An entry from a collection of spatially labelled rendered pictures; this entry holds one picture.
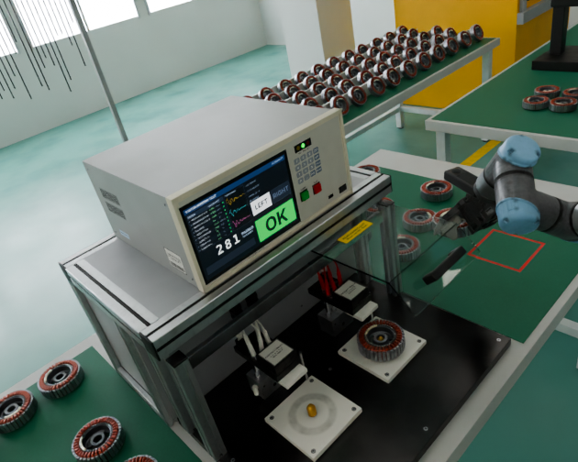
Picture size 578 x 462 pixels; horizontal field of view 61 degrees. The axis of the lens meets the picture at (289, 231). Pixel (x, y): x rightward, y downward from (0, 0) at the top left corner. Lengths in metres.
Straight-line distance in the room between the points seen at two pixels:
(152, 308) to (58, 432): 0.53
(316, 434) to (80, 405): 0.63
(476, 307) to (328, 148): 0.59
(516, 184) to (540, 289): 0.45
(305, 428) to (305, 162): 0.55
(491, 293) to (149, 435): 0.92
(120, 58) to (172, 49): 0.83
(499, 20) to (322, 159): 3.45
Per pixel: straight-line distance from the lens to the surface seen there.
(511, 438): 2.05
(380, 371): 1.18
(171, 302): 0.96
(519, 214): 1.03
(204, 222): 0.90
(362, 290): 1.17
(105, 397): 1.41
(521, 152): 1.09
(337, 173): 1.11
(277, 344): 1.08
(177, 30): 8.14
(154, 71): 7.94
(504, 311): 1.37
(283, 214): 1.02
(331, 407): 1.13
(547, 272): 1.51
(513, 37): 4.39
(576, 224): 1.10
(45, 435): 1.41
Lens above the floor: 1.67
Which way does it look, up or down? 31 degrees down
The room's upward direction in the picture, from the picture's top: 13 degrees counter-clockwise
